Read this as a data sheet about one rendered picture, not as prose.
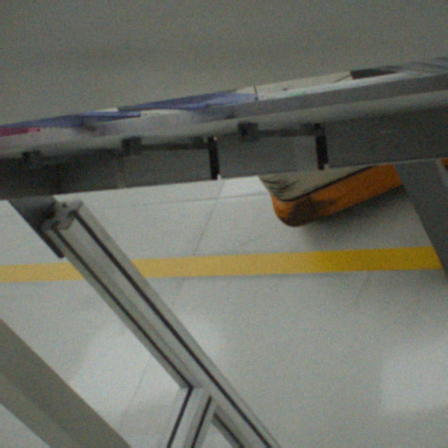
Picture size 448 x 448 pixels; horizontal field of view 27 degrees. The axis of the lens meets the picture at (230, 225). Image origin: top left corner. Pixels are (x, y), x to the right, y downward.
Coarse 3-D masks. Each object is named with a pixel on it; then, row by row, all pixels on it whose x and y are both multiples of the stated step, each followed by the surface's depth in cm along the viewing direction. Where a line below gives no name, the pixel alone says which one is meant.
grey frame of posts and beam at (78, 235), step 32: (64, 224) 100; (96, 224) 103; (96, 256) 103; (96, 288) 108; (128, 288) 108; (128, 320) 112; (160, 320) 113; (160, 352) 116; (192, 352) 118; (192, 384) 120; (224, 384) 124; (224, 416) 124; (256, 416) 130
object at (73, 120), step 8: (88, 112) 70; (96, 112) 71; (104, 112) 72; (112, 112) 72; (120, 112) 73; (128, 112) 74; (136, 112) 75; (32, 120) 65; (40, 120) 66; (48, 120) 66; (56, 120) 67; (64, 120) 68; (72, 120) 69; (80, 120) 69; (88, 120) 70; (96, 120) 71; (104, 120) 72; (112, 120) 72; (120, 120) 73
